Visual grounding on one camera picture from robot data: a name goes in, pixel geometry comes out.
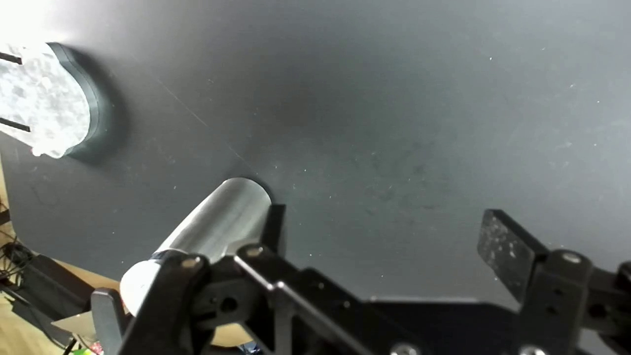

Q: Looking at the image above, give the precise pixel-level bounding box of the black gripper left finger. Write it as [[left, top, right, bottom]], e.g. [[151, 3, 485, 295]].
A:
[[118, 204, 370, 355]]

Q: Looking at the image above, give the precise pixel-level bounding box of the silver metal flask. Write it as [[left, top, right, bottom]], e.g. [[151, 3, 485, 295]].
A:
[[118, 176, 274, 318]]

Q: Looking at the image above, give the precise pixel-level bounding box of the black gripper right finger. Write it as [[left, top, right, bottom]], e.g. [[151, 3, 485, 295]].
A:
[[475, 208, 631, 355]]

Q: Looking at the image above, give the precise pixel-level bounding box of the black equipment under table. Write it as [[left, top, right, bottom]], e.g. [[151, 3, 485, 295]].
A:
[[0, 241, 100, 348]]

